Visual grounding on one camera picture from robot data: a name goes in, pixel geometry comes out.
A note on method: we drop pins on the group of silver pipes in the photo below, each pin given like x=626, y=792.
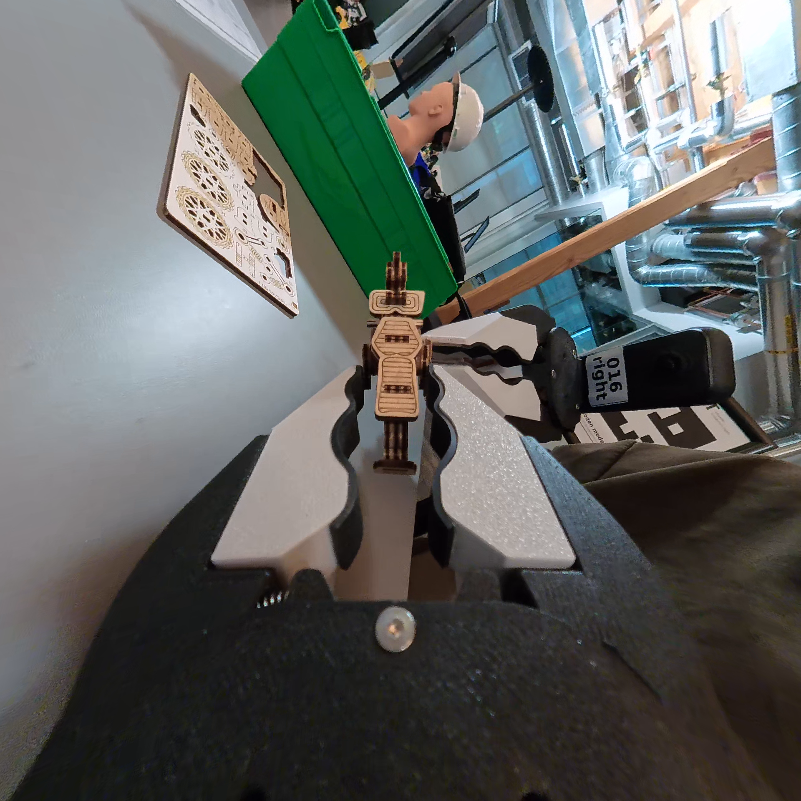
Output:
x=707, y=275

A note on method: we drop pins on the wooden puzzle sheet with gears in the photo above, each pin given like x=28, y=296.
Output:
x=216, y=103

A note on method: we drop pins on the black and yellow object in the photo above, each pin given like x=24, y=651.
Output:
x=350, y=19

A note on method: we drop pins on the small wooden model figure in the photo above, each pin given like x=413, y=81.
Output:
x=397, y=375

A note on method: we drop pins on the white hard hat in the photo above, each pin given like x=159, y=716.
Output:
x=466, y=112

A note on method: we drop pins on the mannequin bust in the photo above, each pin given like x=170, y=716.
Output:
x=422, y=112

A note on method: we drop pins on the black disc stand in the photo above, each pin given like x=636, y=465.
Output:
x=539, y=78

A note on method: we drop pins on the wooden beam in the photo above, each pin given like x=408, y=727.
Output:
x=626, y=219

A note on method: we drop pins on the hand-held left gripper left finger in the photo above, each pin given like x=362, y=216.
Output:
x=281, y=488

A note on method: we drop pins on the green plastic bin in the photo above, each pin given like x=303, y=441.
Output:
x=350, y=156

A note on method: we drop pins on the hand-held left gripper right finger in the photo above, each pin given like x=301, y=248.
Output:
x=500, y=500

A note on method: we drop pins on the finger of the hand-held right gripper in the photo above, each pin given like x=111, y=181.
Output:
x=482, y=335
x=522, y=407

